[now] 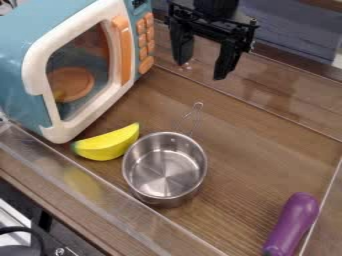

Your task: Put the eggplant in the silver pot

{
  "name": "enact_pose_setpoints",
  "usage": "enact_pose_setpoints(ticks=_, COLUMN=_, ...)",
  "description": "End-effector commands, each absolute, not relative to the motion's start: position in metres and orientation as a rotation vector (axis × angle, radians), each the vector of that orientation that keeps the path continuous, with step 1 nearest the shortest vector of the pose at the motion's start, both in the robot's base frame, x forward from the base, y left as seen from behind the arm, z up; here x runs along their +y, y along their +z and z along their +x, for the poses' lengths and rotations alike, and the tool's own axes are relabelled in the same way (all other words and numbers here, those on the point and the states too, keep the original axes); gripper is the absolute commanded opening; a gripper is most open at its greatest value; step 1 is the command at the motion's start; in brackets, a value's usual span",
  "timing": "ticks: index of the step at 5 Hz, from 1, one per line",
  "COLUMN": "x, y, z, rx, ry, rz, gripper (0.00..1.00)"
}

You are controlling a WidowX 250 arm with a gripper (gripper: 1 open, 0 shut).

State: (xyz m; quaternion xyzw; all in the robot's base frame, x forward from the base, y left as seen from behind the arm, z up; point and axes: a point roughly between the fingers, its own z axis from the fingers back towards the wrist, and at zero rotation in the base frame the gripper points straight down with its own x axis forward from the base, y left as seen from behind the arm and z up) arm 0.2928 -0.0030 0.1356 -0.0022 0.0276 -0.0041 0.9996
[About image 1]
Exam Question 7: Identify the orange microwave turntable plate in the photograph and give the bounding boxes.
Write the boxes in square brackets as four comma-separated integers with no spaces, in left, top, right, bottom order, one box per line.
[48,67,95,103]

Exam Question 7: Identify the silver metal pot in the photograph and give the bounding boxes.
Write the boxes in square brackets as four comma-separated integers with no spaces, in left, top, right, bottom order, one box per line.
[121,102,208,208]

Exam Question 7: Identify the black cable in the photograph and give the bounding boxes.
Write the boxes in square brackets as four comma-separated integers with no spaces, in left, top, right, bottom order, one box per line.
[0,226,46,256]

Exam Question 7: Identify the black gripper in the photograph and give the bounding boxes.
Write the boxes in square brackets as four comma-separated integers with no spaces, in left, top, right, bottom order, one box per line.
[165,0,259,80]

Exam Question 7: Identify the purple toy eggplant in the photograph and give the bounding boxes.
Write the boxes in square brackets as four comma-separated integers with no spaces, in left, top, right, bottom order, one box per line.
[262,192,319,256]

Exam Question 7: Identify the blue toy microwave oven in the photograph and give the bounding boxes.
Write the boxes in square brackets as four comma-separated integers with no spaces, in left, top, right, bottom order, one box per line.
[0,0,155,144]

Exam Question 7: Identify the yellow toy banana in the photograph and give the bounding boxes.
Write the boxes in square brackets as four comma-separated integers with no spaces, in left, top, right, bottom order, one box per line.
[71,123,140,161]

